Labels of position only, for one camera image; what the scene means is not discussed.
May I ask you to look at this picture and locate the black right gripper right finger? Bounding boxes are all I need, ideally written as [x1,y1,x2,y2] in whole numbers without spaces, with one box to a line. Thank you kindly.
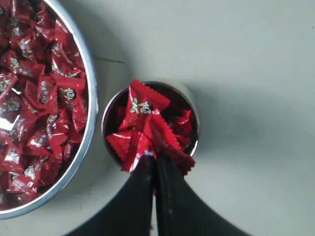
[156,155,248,236]

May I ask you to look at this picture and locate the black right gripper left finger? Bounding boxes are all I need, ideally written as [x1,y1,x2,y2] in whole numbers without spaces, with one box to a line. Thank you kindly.
[69,155,154,236]

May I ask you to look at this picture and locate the red candies inside cup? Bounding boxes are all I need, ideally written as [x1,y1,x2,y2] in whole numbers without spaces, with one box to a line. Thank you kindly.
[105,78,194,173]

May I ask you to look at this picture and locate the stainless steel cup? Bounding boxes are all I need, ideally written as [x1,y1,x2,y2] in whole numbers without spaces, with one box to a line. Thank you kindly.
[100,81,200,173]

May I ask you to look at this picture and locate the round metal bowl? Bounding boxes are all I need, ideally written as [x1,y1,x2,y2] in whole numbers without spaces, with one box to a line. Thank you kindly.
[0,0,98,220]

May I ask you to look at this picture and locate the pile of red wrapped candies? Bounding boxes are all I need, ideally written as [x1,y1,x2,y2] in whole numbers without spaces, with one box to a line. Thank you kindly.
[0,0,88,210]

